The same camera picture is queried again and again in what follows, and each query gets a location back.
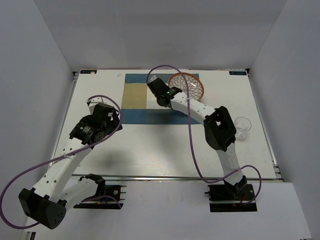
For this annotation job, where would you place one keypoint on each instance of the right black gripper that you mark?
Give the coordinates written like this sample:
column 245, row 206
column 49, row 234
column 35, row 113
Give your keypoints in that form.
column 169, row 87

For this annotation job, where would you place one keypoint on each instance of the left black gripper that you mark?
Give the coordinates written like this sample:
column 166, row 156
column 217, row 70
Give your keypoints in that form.
column 113, row 123

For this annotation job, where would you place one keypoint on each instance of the blue beige cloth placemat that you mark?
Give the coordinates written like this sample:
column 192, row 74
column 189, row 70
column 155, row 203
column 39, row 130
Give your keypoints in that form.
column 140, row 107

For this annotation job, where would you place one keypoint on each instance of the patterned ceramic plate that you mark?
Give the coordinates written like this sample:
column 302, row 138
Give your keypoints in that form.
column 195, row 86

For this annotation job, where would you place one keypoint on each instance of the clear drinking glass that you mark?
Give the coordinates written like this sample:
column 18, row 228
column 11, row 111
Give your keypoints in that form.
column 242, row 125

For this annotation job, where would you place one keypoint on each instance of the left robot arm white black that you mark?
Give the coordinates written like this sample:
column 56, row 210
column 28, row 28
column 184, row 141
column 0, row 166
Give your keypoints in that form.
column 48, row 201

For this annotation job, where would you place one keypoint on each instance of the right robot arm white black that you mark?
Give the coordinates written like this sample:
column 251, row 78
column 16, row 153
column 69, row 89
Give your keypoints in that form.
column 219, row 129

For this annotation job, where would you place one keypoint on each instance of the left blue corner sticker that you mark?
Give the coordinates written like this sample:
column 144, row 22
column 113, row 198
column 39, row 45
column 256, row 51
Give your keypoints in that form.
column 88, row 71

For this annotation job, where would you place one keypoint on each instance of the blue corner sticker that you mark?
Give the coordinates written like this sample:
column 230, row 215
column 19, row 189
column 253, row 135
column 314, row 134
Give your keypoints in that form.
column 238, row 73
column 88, row 71

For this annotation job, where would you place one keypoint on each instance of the right blue corner sticker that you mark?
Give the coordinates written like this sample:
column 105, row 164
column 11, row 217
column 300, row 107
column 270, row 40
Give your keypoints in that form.
column 238, row 73

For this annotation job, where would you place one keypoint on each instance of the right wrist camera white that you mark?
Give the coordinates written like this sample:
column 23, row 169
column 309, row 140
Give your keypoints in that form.
column 152, row 78

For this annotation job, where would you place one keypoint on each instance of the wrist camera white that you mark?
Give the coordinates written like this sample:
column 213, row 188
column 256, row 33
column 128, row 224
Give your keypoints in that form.
column 91, row 103
column 152, row 78

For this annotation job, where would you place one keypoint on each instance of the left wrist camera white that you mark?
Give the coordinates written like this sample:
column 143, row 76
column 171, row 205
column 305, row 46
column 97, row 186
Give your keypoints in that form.
column 91, row 103

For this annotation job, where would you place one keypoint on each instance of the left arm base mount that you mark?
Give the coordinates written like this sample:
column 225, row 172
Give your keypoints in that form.
column 111, row 198

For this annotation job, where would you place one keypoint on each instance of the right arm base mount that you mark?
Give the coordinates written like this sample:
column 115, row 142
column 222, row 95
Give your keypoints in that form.
column 223, row 200

